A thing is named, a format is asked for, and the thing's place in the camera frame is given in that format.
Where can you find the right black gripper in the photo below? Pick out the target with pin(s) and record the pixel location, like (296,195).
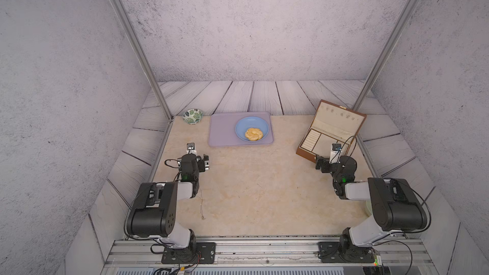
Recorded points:
(320,160)

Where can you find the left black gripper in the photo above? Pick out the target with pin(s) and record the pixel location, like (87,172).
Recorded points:
(201,163)

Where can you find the brown wooden jewelry box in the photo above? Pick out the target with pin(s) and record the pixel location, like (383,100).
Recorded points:
(332,123)

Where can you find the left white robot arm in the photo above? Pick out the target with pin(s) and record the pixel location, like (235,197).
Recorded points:
(152,215)

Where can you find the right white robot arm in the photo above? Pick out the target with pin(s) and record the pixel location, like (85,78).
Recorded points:
(395,209)

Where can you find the lilac plastic tray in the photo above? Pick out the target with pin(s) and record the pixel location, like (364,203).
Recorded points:
(228,129)

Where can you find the green leaf pattern bowl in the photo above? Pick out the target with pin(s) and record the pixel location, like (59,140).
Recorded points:
(192,116)

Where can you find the pale green bowl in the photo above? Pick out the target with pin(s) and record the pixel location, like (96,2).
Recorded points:
(368,208)

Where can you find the blue plate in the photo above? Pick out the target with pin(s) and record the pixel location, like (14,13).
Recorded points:
(251,122)

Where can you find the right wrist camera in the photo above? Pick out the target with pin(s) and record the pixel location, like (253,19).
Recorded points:
(335,154)

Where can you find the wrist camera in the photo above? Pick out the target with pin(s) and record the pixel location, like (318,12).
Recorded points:
(191,148)
(335,154)

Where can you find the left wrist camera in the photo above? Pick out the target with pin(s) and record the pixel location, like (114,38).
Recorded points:
(191,148)

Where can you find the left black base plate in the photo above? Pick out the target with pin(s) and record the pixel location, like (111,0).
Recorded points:
(195,253)

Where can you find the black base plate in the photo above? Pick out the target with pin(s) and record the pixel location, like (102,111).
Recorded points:
(336,253)
(195,253)

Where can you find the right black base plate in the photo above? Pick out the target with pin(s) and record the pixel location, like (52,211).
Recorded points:
(336,253)

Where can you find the aluminium mounting rail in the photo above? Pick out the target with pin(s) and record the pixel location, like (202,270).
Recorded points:
(271,255)

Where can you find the left aluminium frame post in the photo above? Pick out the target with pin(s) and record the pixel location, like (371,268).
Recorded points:
(124,20)

